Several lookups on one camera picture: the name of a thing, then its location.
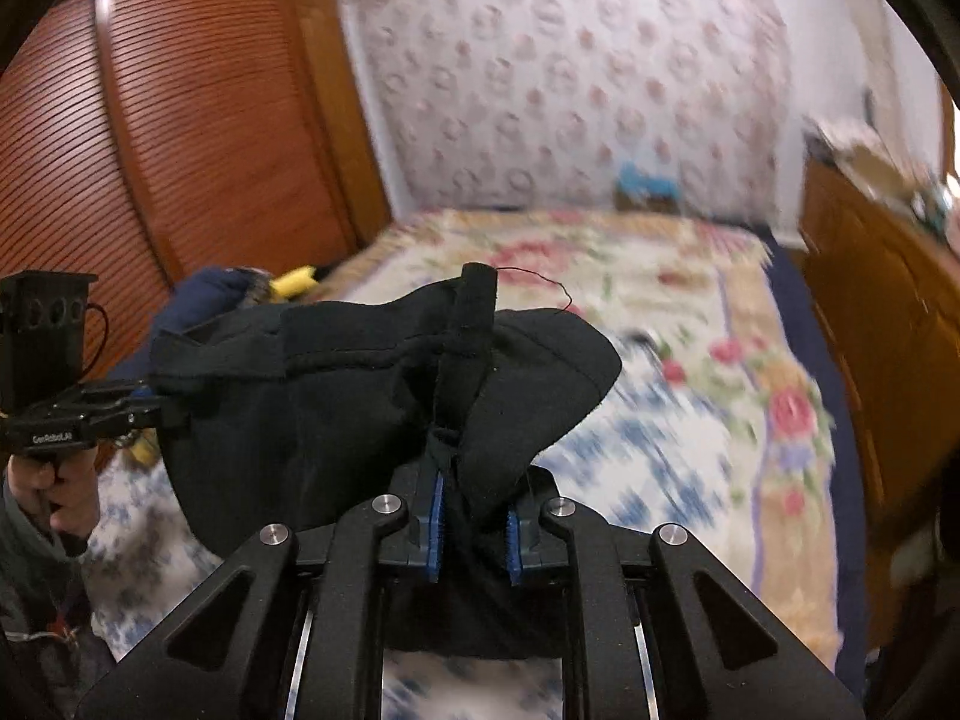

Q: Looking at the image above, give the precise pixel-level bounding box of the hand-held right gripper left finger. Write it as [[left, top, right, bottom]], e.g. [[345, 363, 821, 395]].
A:
[[75, 465, 451, 720]]

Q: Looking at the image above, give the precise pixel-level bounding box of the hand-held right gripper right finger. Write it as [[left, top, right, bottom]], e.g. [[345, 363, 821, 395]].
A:
[[506, 465, 863, 720]]

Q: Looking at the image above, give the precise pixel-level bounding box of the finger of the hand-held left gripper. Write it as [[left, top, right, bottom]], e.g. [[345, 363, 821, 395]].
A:
[[75, 381, 187, 432]]

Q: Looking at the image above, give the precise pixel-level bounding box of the black printed t-shirt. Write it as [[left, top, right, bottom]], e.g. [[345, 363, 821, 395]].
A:
[[148, 262, 623, 661]]

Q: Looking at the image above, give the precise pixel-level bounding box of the person's left hand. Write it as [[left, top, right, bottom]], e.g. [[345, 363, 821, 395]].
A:
[[4, 442, 102, 560]]

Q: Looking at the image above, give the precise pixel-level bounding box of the navy blue clothing pile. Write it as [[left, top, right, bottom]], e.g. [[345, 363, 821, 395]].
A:
[[146, 266, 275, 338]]

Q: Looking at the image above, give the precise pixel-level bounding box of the yellow cloth item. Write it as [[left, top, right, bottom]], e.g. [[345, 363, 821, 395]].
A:
[[268, 265, 317, 299]]

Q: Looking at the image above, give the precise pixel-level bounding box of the floral bed blanket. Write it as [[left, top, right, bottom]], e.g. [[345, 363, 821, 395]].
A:
[[82, 206, 841, 720]]

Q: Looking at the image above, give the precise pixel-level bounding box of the wooden louvered wardrobe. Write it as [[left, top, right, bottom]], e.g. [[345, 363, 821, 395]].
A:
[[0, 0, 395, 421]]

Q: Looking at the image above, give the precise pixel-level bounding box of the navy bed sheet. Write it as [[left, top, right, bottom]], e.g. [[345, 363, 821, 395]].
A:
[[757, 236, 901, 698]]

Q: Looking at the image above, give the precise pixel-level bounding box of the blue cloth on box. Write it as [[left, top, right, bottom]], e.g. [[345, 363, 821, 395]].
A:
[[615, 161, 683, 211]]

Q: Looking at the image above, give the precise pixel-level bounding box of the wooden sideboard cabinet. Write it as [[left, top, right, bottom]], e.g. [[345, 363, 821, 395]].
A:
[[795, 157, 960, 541]]

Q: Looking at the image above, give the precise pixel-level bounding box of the floral patterned curtain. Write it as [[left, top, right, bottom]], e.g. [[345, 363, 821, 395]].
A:
[[337, 0, 796, 215]]

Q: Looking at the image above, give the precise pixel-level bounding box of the open cardboard box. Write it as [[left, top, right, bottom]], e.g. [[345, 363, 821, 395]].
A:
[[825, 127, 923, 196]]

